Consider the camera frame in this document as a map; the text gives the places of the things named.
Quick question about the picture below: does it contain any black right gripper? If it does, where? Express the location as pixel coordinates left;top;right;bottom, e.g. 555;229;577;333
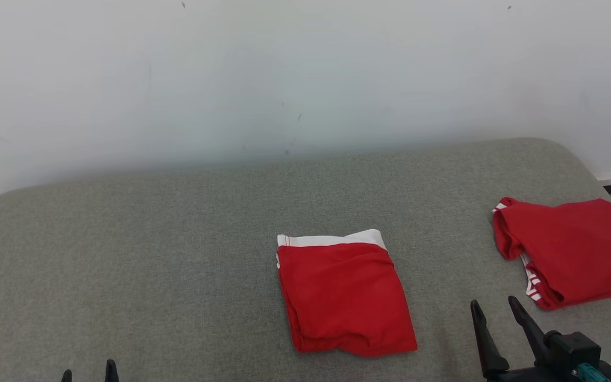
470;296;558;382

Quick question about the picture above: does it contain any red sleeveless jersey white trim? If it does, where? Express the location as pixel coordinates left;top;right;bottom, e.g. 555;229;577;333
492;197;611;311

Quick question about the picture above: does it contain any red shorts white side stripe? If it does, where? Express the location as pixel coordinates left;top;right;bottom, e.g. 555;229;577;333
276;229;418;357

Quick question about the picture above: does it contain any grey fabric sofa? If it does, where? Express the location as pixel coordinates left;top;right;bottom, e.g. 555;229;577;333
0;138;611;382

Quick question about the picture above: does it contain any teal cable connector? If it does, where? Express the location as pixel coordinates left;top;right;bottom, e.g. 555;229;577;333
576;363;603;382

